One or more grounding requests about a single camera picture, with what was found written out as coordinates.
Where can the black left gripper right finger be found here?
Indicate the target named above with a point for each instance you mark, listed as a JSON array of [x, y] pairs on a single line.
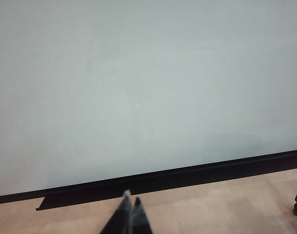
[[139, 219]]

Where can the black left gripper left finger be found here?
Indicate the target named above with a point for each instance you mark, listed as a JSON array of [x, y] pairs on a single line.
[[121, 217]]

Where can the long black pen tray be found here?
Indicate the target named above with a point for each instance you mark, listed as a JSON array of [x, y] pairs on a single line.
[[177, 179]]

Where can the large glass whiteboard black frame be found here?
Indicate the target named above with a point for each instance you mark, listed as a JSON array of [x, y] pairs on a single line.
[[143, 85]]

